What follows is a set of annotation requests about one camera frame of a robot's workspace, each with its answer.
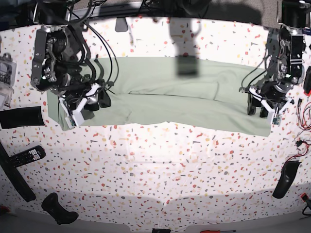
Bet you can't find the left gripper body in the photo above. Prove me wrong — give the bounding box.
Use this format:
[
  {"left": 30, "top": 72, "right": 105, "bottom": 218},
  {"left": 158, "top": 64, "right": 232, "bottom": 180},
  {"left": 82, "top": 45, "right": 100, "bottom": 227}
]
[{"left": 260, "top": 81, "right": 294, "bottom": 106}]

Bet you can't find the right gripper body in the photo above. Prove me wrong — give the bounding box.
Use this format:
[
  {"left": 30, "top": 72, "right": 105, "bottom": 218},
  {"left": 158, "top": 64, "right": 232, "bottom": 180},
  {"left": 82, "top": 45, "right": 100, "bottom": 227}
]
[{"left": 36, "top": 70, "right": 97, "bottom": 107}]

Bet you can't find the light green T-shirt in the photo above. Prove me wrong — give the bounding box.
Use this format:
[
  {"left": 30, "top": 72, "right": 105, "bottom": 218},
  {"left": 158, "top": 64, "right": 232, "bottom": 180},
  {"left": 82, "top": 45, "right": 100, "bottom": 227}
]
[{"left": 46, "top": 56, "right": 275, "bottom": 137}]

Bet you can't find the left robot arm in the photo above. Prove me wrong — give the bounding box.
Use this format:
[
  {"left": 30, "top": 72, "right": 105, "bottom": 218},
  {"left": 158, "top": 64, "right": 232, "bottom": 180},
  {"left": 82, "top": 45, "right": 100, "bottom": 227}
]
[{"left": 243, "top": 0, "right": 311, "bottom": 118}]

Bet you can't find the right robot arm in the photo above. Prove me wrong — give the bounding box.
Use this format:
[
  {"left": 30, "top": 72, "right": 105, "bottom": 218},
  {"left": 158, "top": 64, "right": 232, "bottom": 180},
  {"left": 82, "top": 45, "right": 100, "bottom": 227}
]
[{"left": 31, "top": 0, "right": 113, "bottom": 125}]

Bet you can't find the red black device right edge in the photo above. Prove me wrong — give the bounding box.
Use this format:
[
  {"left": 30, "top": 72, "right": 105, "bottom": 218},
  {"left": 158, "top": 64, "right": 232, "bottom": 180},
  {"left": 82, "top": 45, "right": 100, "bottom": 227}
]
[{"left": 303, "top": 66, "right": 311, "bottom": 97}]

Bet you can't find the black cylindrical roll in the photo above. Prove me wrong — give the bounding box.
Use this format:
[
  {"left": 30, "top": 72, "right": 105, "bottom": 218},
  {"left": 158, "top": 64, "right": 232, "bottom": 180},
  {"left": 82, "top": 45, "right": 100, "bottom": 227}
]
[{"left": 0, "top": 106, "right": 45, "bottom": 129}]

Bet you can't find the clear plastic parts box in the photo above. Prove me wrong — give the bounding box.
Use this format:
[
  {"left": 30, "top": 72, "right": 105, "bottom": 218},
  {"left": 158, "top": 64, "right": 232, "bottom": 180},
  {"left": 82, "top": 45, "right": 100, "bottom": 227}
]
[{"left": 0, "top": 53, "right": 17, "bottom": 109}]

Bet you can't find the black TV remote control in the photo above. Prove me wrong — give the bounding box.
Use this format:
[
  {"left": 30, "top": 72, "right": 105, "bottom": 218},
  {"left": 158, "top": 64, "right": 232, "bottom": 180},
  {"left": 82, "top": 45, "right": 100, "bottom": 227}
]
[{"left": 9, "top": 146, "right": 46, "bottom": 167}]

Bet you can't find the long black bar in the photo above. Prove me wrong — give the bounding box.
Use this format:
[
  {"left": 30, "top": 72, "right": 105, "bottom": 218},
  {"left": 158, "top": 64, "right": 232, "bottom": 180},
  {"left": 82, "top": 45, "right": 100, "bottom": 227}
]
[{"left": 0, "top": 144, "right": 36, "bottom": 202}]

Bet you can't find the black game controller grip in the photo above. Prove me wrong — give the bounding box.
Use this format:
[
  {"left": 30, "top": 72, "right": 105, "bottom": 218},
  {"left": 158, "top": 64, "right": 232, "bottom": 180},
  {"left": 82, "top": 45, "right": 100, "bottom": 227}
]
[{"left": 41, "top": 192, "right": 79, "bottom": 225}]

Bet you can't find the small black box bottom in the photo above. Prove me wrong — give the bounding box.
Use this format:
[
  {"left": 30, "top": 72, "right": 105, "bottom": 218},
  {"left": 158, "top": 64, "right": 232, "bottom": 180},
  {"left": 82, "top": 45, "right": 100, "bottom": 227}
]
[{"left": 152, "top": 228, "right": 171, "bottom": 233}]

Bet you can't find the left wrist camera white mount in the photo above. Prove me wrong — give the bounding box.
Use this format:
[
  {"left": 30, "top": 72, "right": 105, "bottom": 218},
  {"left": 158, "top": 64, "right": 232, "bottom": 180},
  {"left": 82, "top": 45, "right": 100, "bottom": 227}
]
[{"left": 248, "top": 86, "right": 294, "bottom": 126}]

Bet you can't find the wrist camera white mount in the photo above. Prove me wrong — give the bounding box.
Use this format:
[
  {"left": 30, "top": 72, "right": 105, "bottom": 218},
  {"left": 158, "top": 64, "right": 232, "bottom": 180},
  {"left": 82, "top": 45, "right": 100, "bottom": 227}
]
[
  {"left": 59, "top": 83, "right": 101, "bottom": 129},
  {"left": 248, "top": 86, "right": 294, "bottom": 126}
]

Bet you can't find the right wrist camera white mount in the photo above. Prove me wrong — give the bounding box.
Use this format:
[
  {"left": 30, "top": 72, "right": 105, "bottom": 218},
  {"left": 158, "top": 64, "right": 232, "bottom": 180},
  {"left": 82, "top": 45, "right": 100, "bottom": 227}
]
[{"left": 59, "top": 83, "right": 101, "bottom": 129}]

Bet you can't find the red black wire bundle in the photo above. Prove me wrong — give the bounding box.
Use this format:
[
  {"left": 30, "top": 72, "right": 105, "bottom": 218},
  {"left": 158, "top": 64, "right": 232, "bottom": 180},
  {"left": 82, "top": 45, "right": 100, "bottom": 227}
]
[{"left": 284, "top": 98, "right": 311, "bottom": 170}]

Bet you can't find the black curved handle right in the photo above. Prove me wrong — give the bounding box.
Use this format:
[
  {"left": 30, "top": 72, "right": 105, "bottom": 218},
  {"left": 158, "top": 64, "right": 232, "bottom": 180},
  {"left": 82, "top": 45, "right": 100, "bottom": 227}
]
[{"left": 273, "top": 161, "right": 301, "bottom": 199}]

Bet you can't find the red handled screwdriver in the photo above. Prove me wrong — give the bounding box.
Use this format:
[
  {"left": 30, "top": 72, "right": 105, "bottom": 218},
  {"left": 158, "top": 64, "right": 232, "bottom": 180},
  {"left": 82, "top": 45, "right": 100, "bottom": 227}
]
[{"left": 200, "top": 230, "right": 237, "bottom": 233}]

